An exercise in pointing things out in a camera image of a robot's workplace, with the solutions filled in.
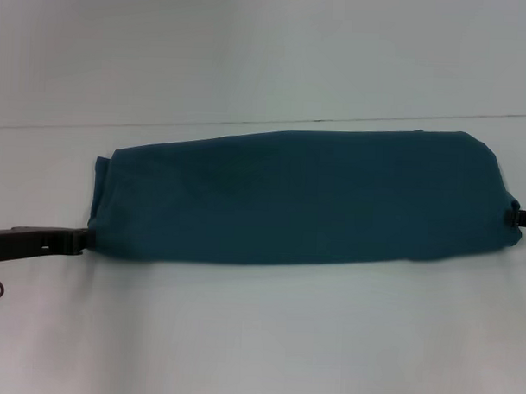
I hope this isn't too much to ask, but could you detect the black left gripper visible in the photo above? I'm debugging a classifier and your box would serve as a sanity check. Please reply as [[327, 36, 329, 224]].
[[0, 223, 91, 266]]

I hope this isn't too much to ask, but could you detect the teal t-shirt with FREE print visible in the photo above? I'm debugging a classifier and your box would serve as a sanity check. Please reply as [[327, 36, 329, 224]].
[[86, 117, 525, 276]]

